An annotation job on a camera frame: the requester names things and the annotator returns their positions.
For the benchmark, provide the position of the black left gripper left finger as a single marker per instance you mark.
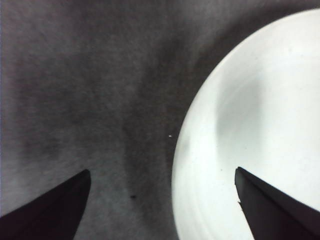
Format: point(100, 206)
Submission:
point(50, 215)

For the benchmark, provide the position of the white round plate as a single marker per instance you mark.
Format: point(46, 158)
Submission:
point(262, 120)

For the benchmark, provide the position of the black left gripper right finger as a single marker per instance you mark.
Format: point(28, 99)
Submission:
point(275, 212)

